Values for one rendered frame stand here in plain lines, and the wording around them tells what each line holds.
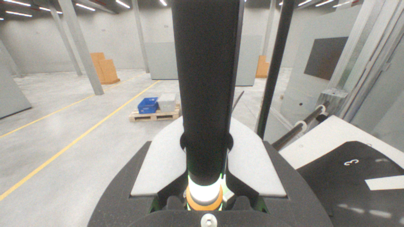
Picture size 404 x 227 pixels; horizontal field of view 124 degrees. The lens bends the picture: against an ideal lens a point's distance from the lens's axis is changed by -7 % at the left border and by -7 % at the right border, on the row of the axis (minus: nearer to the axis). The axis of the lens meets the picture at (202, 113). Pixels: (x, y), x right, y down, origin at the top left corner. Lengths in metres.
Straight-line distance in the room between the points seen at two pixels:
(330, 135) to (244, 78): 5.50
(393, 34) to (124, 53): 14.24
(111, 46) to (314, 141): 14.82
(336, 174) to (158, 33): 12.83
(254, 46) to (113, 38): 12.12
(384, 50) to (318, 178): 0.68
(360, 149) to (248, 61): 5.65
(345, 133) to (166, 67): 7.28
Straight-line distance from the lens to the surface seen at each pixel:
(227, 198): 0.20
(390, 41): 0.86
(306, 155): 0.53
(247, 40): 5.79
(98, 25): 15.40
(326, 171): 0.28
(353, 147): 0.31
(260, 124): 0.17
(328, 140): 0.54
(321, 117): 0.66
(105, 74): 8.36
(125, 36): 14.05
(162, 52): 7.40
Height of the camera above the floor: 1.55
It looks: 28 degrees down
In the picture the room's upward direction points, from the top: 1 degrees counter-clockwise
